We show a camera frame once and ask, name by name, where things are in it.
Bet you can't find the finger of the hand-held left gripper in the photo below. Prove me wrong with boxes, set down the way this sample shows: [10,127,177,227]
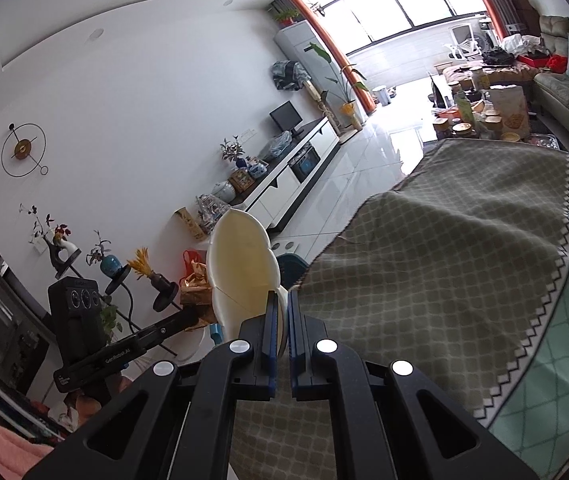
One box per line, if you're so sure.
[133,306,216,345]

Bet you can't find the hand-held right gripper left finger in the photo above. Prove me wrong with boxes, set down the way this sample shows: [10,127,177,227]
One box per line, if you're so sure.
[24,293,285,480]

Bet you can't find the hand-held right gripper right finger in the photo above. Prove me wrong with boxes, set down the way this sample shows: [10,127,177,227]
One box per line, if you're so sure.
[287,289,540,480]

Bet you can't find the small gold foil packet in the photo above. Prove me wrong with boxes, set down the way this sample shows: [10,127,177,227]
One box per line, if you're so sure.
[178,259,218,332]

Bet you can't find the teal plastic bin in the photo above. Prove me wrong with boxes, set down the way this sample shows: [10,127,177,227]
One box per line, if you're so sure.
[274,253,308,291]

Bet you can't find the person's left hand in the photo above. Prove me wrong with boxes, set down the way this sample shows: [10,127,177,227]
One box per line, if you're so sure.
[63,391,116,429]

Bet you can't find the black vase yellow wheat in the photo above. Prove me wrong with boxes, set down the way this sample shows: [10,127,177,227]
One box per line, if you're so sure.
[126,247,178,292]

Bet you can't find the red plastic bag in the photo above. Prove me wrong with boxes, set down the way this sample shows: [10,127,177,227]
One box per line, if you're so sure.
[181,249,206,286]

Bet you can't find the black tiered flower stand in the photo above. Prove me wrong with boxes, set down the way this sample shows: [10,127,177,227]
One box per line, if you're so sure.
[46,239,181,351]

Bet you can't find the black kitchen appliance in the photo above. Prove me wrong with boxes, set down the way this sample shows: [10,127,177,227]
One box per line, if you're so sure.
[0,260,51,397]

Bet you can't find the white vase red flowers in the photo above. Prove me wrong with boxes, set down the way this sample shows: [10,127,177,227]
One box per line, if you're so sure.
[18,204,81,262]

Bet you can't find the gold patterned box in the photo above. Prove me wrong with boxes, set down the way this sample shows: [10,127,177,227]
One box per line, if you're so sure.
[173,205,204,241]

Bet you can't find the glass ornament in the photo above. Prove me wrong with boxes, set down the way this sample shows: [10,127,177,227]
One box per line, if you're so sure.
[196,193,230,236]

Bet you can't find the white ceramic jar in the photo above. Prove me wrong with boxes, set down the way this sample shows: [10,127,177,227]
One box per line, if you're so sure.
[212,180,237,204]

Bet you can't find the patterned olive green blanket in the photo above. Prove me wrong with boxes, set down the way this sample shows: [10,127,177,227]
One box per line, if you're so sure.
[228,137,569,480]

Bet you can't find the white and black cabinet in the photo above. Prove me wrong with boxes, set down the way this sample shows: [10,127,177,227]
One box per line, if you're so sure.
[241,116,341,234]

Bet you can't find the blue white vase with plant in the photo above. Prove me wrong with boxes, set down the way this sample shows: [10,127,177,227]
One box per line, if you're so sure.
[220,137,268,181]

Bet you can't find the blue plastic bag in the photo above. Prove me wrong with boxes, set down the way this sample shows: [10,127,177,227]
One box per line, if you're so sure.
[259,130,293,161]

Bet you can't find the black computer monitor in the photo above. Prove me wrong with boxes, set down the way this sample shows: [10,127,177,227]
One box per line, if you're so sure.
[269,101,304,136]

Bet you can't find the tall green houseplant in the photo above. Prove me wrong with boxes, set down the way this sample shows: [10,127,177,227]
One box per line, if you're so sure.
[304,41,368,118]

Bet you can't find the white standing air conditioner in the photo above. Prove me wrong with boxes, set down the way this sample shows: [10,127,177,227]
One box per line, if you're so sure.
[273,20,336,127]

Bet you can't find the cluttered coffee table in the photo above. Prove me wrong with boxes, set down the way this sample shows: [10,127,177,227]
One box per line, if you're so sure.
[433,71,532,142]

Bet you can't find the orange pillar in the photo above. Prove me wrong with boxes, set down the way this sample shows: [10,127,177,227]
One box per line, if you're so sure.
[284,0,378,114]

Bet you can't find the small potted plant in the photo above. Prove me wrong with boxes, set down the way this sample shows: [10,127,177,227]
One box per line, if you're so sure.
[271,7,300,29]

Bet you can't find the white chair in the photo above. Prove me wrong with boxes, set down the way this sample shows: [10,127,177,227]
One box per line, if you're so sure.
[445,24,485,59]

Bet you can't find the large window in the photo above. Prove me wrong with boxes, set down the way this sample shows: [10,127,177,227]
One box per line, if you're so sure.
[303,0,488,57]

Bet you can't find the olive green sofa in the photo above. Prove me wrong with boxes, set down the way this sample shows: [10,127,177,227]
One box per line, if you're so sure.
[514,12,569,157]

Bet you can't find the red cloth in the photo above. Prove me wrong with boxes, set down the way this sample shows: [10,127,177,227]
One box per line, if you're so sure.
[521,52,569,74]

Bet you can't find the stacked brown boxes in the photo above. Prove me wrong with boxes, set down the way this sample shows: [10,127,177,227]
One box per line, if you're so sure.
[511,0,540,31]

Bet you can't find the round black wall clock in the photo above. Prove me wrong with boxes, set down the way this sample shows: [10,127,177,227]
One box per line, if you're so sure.
[1,122,48,177]

